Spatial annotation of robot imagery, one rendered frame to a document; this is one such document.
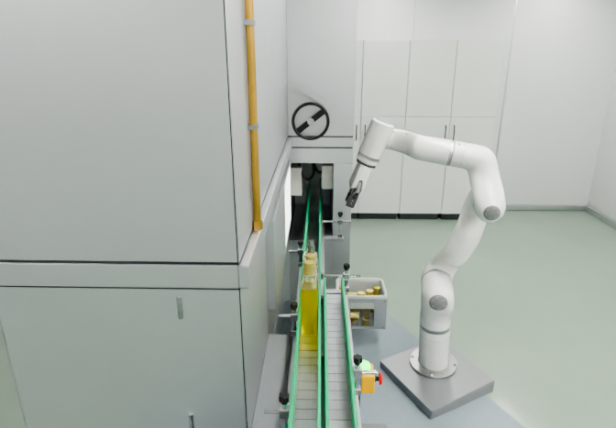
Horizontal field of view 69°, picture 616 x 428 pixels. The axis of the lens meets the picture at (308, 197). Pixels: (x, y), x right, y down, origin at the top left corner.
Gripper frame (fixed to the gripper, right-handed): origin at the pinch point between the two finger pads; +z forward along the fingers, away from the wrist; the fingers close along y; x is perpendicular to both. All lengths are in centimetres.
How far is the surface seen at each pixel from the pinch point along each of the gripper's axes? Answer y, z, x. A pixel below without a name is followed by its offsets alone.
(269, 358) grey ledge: 36, 51, -11
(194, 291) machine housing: 68, 13, -38
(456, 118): -370, -22, 145
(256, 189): 47, -8, -33
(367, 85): -370, -22, 32
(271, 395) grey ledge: 52, 50, -9
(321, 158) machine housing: -94, 11, -9
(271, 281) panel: 21.2, 31.5, -18.5
